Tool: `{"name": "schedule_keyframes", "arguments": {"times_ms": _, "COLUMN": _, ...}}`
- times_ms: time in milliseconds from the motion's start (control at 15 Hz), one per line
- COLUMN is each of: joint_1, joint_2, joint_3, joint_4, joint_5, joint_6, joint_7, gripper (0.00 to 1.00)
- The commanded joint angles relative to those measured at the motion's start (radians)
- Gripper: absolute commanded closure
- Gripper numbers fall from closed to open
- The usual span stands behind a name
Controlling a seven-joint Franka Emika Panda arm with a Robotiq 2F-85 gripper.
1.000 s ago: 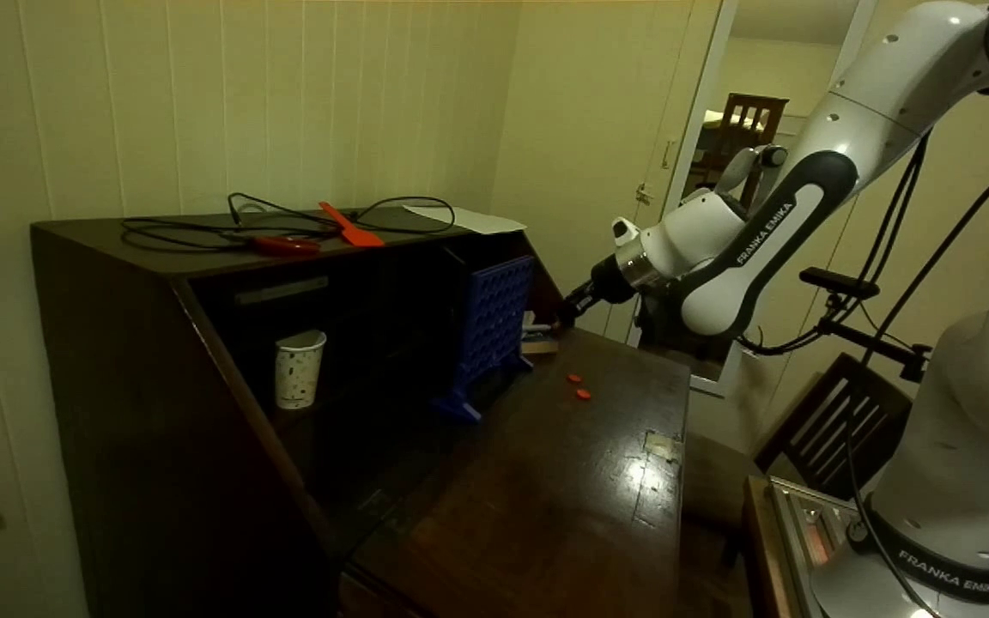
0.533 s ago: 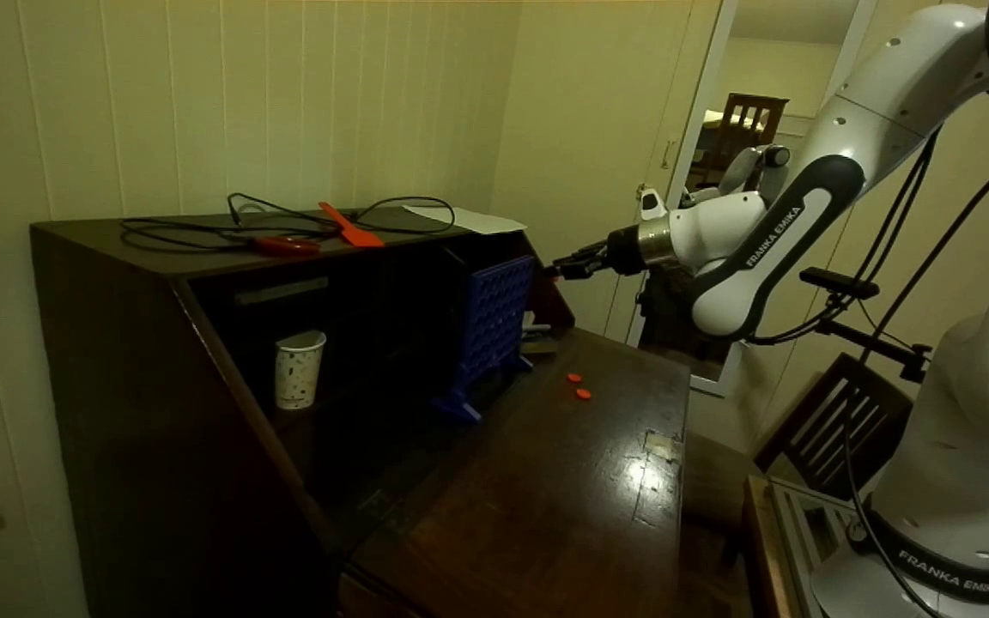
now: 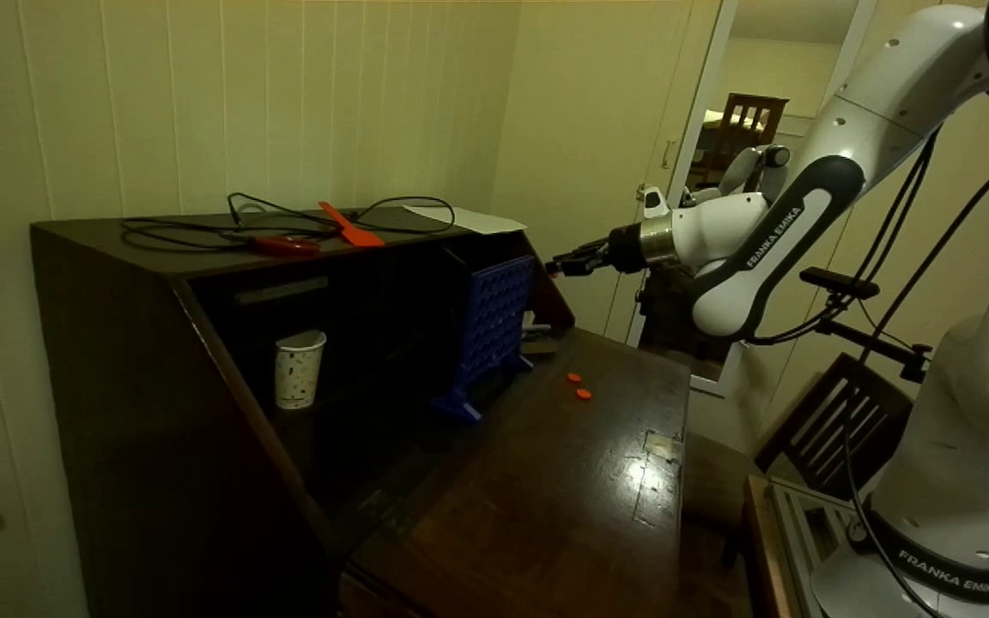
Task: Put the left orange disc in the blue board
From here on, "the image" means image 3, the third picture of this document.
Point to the dark wooden secretary desk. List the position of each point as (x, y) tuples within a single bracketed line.
[(198, 497)]

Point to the light wooden robot table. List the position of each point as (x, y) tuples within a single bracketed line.
[(768, 556)]

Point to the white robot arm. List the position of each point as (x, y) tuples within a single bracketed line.
[(921, 544)]

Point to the orange handled tool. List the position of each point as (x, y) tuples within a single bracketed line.
[(343, 229)]

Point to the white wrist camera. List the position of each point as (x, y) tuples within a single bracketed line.
[(655, 200)]

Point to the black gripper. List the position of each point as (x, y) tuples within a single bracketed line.
[(618, 253)]

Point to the blue connect four board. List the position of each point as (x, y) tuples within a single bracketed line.
[(492, 330)]

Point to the white paper sheet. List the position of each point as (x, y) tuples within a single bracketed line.
[(466, 218)]

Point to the wooden chair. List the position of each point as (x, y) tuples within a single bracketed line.
[(841, 429)]

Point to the white paper cup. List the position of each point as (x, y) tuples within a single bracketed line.
[(297, 369)]

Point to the stack of books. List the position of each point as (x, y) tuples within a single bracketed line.
[(535, 338)]

